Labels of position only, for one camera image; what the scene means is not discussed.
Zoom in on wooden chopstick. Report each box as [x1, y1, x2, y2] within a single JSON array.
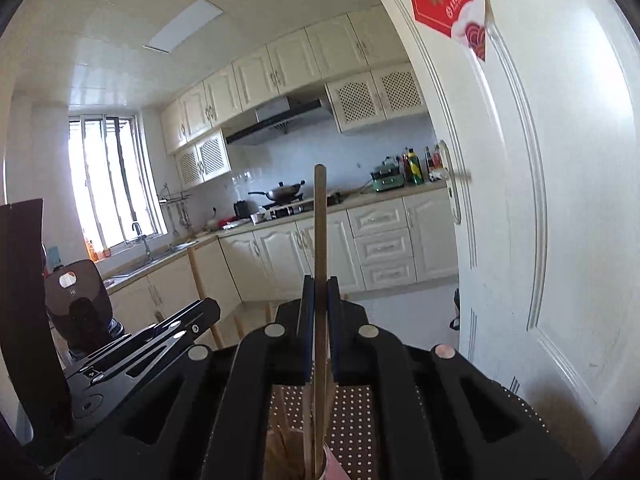
[[302, 385, 314, 480], [188, 248, 224, 350], [265, 302, 274, 324], [323, 373, 336, 438], [233, 315, 245, 340], [312, 164, 328, 479], [273, 385, 291, 441]]

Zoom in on kitchen faucet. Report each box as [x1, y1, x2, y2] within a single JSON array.
[[131, 221, 152, 262]]

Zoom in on kitchen window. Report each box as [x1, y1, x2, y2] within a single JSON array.
[[67, 115, 166, 261]]

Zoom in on lower kitchen cabinets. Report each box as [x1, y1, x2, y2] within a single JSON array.
[[105, 184, 458, 332]]

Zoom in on kitchen cabinets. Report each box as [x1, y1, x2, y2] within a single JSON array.
[[105, 184, 458, 332], [160, 6, 426, 188]]

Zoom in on upper kitchen cabinets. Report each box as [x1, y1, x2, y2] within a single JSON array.
[[160, 6, 426, 188]]

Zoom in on black air fryer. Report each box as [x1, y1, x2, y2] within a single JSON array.
[[44, 259, 125, 362]]

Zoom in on brown polka dot tablecloth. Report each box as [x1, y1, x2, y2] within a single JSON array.
[[267, 383, 549, 480]]

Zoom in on pink cylindrical utensil holder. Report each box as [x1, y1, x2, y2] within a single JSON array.
[[319, 445, 349, 480]]

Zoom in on black kettle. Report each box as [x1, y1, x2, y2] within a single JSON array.
[[233, 200, 250, 219]]

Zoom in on black wok on stove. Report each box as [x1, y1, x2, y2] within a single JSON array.
[[250, 180, 305, 204]]

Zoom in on gas stove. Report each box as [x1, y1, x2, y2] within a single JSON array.
[[262, 194, 314, 220]]

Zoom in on green electric cooker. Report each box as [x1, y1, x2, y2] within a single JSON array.
[[371, 156, 406, 193]]

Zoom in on dark sauce bottle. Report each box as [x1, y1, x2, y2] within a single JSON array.
[[424, 146, 434, 180]]

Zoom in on red capped bottle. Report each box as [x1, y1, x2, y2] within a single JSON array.
[[432, 145, 444, 169]]

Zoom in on green yellow bottle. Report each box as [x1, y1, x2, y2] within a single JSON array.
[[407, 148, 424, 185]]

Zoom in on range hood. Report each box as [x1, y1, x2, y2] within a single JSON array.
[[226, 98, 333, 145]]

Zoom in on white door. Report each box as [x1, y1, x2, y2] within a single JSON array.
[[381, 0, 639, 478]]

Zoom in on ceiling light panel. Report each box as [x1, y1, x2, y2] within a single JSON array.
[[144, 0, 224, 55]]

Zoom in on wall utensil rack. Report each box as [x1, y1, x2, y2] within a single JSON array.
[[157, 183, 194, 237]]

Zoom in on silver door handle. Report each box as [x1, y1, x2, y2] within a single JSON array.
[[438, 140, 474, 229]]

